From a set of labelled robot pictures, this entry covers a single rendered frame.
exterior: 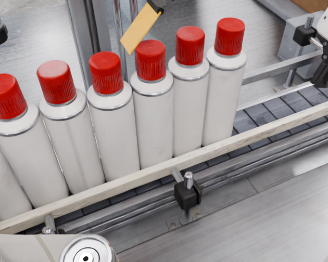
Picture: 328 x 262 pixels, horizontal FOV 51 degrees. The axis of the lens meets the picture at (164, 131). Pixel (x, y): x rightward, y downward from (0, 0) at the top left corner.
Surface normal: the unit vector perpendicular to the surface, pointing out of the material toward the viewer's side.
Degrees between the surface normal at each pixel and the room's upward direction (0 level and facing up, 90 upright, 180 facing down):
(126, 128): 90
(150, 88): 42
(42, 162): 90
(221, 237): 0
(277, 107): 0
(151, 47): 3
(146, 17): 47
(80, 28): 90
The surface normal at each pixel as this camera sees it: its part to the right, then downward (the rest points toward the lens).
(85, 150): 0.63, 0.57
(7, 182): 0.94, 0.25
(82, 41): 0.42, 0.67
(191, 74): 0.03, 0.04
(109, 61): -0.04, -0.69
